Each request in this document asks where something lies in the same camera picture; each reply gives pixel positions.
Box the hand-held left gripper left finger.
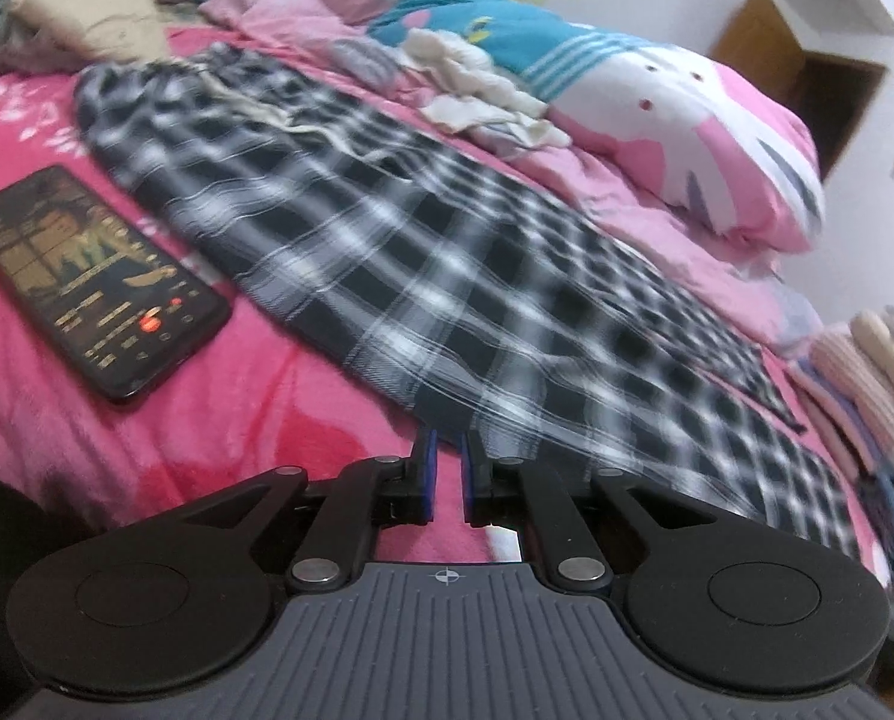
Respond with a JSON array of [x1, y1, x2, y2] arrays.
[[158, 427, 438, 593]]

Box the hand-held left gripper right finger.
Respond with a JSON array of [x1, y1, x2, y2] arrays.
[[460, 431, 740, 593]]

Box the black white plaid pants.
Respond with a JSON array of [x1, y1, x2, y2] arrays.
[[72, 41, 864, 563]]

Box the pink floral bed blanket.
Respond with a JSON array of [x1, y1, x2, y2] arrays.
[[0, 22, 894, 616]]

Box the white crumpled garment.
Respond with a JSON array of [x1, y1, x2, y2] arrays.
[[402, 28, 574, 151]]

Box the black smartphone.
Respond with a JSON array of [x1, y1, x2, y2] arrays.
[[0, 163, 232, 404]]

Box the pink cartoon print quilt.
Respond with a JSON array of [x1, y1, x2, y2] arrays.
[[199, 0, 827, 350]]

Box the blue folded garment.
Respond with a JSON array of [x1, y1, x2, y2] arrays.
[[858, 465, 894, 605]]

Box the wooden door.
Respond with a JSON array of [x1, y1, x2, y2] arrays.
[[709, 0, 889, 181]]

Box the beige folded garment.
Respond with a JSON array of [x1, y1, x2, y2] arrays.
[[4, 0, 167, 65]]

